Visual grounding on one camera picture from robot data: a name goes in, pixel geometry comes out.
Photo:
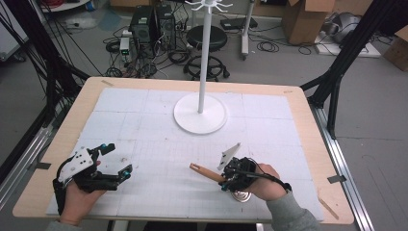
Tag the white power unit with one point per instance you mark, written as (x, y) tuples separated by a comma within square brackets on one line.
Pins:
[(124, 45)]

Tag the black computer tower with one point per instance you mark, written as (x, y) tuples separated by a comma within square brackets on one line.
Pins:
[(166, 29), (141, 29)]

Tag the white hook stand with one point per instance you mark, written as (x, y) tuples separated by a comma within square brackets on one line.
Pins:
[(204, 64)]

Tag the person's right hand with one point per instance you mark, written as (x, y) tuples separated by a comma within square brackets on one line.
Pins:
[(266, 186)]

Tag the white round table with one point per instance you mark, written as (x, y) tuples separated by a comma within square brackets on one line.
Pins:
[(64, 6)]

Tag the black metal frame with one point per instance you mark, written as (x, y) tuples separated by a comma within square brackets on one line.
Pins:
[(354, 48), (48, 54)]

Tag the black tape strip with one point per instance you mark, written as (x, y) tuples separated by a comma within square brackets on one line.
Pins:
[(43, 166), (336, 179)]

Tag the black round stool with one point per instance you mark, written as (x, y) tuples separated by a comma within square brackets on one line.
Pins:
[(218, 38)]

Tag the person's left hand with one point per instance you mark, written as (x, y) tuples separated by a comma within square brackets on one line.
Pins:
[(78, 202)]

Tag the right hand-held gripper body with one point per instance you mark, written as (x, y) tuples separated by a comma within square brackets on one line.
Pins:
[(240, 174)]

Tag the aluminium rail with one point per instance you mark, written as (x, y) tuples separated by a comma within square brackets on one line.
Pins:
[(19, 170), (346, 179)]

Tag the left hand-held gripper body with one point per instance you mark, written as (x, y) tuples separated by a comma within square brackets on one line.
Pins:
[(78, 163)]

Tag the white grid mat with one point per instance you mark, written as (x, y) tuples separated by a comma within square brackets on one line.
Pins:
[(160, 150)]

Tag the black flat box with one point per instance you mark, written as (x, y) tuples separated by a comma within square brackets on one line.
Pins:
[(237, 23)]

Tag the large open cardboard box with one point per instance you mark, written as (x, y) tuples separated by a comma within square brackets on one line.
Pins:
[(301, 25)]

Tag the teal sheet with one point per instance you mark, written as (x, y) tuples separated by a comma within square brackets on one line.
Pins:
[(109, 20)]

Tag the white stand post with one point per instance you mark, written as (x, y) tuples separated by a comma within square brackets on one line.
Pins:
[(245, 38)]

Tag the grey round device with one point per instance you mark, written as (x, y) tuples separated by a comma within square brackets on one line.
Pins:
[(346, 25)]

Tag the small cardboard box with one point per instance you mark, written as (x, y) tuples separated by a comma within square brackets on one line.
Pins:
[(399, 51)]

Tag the white floor board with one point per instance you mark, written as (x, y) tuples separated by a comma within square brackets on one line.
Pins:
[(352, 50)]

